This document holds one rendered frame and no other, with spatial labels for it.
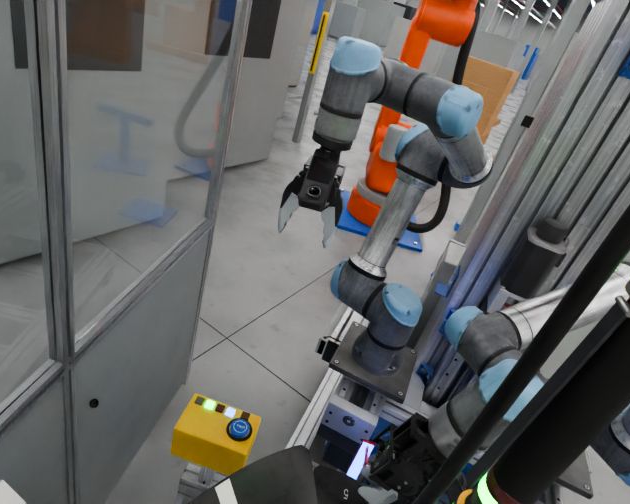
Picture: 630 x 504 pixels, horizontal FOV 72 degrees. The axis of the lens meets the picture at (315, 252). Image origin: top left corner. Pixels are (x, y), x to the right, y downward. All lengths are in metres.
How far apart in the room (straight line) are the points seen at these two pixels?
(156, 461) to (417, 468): 1.63
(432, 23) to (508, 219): 3.13
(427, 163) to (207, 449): 0.82
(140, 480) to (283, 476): 1.64
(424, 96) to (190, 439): 0.79
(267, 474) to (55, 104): 0.67
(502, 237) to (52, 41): 1.05
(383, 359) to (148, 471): 1.28
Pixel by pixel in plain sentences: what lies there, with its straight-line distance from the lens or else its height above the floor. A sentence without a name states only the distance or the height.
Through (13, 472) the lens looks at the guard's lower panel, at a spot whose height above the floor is 0.80.
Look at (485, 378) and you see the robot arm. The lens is 0.62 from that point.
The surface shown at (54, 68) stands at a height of 1.67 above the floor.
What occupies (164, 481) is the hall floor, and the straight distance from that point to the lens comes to 2.17.
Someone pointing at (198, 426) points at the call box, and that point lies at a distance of 1.00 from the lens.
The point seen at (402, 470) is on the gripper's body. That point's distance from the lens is 0.70.
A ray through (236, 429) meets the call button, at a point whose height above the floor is 1.08.
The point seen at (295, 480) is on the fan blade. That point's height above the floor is 1.41.
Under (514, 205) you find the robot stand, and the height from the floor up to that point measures 1.56.
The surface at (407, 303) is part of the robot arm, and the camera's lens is 1.17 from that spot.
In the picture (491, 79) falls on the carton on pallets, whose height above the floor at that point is 1.38.
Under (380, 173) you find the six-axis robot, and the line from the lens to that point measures 4.25.
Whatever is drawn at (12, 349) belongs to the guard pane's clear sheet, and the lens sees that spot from 1.06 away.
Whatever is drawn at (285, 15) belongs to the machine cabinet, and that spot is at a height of 1.58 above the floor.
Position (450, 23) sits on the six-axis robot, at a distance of 4.23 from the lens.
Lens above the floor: 1.88
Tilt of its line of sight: 30 degrees down
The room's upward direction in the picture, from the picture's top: 17 degrees clockwise
